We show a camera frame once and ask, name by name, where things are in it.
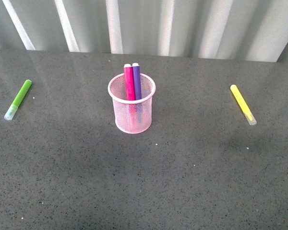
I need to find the pink marker pen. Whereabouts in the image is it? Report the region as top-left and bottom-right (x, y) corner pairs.
(124, 64), (135, 125)

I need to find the purple marker pen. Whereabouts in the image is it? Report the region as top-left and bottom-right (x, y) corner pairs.
(132, 63), (143, 123)

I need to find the pink mesh pen cup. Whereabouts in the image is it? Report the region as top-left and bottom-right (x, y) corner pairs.
(108, 73), (156, 134)

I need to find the yellow marker pen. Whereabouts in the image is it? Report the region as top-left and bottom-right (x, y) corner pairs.
(230, 84), (257, 126)

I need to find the green marker pen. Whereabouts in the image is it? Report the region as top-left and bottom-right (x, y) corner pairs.
(4, 80), (32, 121)

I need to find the white pleated curtain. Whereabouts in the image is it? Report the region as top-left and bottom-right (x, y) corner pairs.
(0, 0), (288, 62)

